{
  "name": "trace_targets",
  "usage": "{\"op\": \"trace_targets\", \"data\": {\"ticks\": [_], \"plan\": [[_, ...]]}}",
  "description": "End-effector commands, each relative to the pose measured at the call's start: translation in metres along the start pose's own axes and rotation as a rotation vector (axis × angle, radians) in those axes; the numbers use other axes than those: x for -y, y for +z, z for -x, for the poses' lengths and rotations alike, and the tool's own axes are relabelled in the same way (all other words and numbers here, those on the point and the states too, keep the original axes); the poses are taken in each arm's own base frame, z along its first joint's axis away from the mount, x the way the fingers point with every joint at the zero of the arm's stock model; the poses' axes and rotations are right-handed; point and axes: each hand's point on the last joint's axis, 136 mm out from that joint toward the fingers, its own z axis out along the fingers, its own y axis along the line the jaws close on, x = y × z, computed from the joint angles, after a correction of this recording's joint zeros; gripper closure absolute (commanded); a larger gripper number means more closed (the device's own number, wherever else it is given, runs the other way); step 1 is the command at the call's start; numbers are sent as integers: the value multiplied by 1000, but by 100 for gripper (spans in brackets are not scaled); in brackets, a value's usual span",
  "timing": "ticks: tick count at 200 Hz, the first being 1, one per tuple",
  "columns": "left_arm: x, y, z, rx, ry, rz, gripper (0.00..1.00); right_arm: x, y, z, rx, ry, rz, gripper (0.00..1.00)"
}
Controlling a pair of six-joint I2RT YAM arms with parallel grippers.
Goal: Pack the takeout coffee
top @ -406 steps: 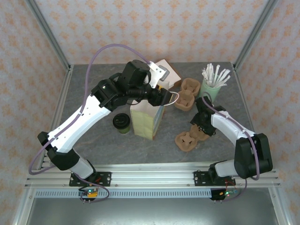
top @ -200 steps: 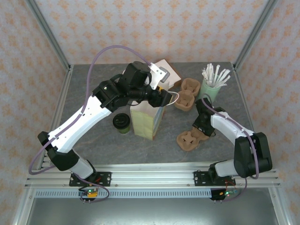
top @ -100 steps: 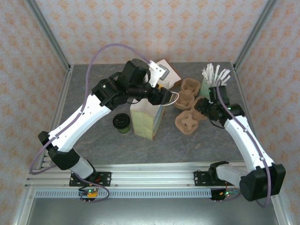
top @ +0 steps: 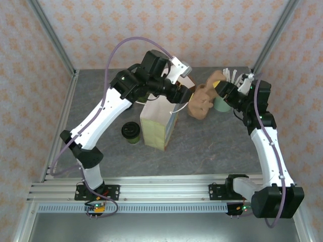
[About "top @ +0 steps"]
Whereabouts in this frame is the colourful printed paper bag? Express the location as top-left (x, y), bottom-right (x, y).
top-left (136, 93), bottom-right (189, 152)

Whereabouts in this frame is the black plastic cup lid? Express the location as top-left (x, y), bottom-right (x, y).
top-left (121, 121), bottom-right (141, 140)

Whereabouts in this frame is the green paper coffee cup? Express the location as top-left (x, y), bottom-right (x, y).
top-left (123, 132), bottom-right (141, 145)

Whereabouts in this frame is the mint green straw cup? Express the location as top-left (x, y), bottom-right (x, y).
top-left (213, 96), bottom-right (232, 113)

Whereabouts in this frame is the stack of pink napkins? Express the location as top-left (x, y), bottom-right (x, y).
top-left (161, 66), bottom-right (194, 89)

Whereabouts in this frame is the grey metal panel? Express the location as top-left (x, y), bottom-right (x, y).
top-left (14, 213), bottom-right (312, 242)

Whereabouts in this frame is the aluminium side rail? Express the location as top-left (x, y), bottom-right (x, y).
top-left (250, 67), bottom-right (263, 81)
top-left (39, 70), bottom-right (80, 183)

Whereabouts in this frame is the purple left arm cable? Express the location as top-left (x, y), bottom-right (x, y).
top-left (49, 36), bottom-right (177, 219)

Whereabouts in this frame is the aluminium frame post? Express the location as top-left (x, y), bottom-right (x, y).
top-left (26, 0), bottom-right (78, 76)
top-left (251, 0), bottom-right (301, 74)

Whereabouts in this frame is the long aluminium base rail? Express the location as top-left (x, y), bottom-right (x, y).
top-left (26, 175), bottom-right (303, 203)

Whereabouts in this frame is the grey slotted cable duct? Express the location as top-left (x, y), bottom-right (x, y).
top-left (37, 203), bottom-right (229, 214)

